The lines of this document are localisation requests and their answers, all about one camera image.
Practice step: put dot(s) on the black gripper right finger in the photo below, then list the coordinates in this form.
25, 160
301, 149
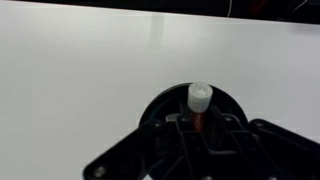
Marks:
239, 149

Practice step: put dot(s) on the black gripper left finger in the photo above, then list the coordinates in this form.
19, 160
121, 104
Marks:
156, 148

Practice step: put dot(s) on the red marker with white cap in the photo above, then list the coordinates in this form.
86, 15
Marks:
198, 100

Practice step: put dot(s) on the dark green mug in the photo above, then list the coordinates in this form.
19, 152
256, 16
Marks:
174, 100

